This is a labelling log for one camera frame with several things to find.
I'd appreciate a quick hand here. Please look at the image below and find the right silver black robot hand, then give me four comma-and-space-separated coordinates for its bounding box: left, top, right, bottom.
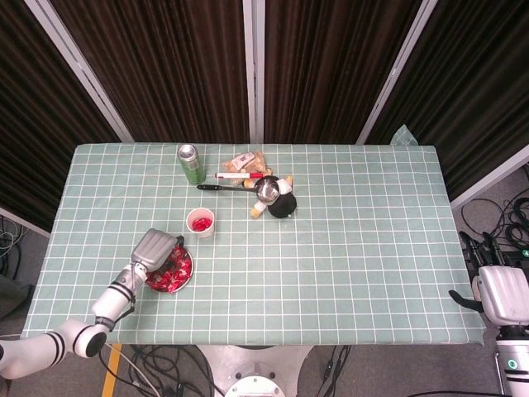
449, 231, 529, 327

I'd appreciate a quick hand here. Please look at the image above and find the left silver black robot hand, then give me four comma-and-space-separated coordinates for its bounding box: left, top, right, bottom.
130, 227, 186, 276

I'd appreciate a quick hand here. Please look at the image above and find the red candy pile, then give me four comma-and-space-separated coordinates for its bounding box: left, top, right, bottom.
148, 246, 193, 293

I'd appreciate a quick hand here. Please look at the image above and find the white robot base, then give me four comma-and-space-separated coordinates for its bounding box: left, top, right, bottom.
198, 345, 315, 397

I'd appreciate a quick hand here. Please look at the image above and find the round steel plate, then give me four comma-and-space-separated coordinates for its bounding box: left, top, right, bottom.
146, 244, 194, 294

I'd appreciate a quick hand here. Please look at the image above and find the white paper cup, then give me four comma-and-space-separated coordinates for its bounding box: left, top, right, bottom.
185, 207, 216, 240

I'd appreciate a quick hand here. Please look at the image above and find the black numbered pedal strip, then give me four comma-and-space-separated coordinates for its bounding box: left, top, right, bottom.
502, 247, 529, 265

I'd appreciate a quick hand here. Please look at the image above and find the green drink can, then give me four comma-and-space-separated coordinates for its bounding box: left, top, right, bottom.
177, 143, 207, 185

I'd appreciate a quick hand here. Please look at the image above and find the clear snack bag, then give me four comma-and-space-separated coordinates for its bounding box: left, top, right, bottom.
218, 151, 274, 186

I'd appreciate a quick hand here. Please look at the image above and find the black white penguin plush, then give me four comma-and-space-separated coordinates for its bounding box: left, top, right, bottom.
250, 175, 298, 220

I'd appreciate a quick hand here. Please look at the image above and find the dark brown partition screen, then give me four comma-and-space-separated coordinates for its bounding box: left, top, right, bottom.
357, 0, 529, 208
252, 0, 437, 145
24, 0, 254, 144
0, 0, 133, 237

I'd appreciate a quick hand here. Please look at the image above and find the green checked tablecloth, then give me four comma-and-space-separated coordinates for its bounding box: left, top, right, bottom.
21, 123, 485, 347

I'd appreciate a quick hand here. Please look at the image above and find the black floor cable bundle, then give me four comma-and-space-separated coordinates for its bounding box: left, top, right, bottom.
0, 214, 30, 286
119, 345, 224, 397
460, 163, 529, 251

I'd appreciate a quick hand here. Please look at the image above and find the white floor cable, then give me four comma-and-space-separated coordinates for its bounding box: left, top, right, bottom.
107, 345, 155, 397

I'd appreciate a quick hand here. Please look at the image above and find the steel ladle black handle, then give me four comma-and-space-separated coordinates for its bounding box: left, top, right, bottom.
197, 175, 282, 204

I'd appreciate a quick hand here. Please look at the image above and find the black cable with inline switch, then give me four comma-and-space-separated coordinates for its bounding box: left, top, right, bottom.
320, 345, 352, 397

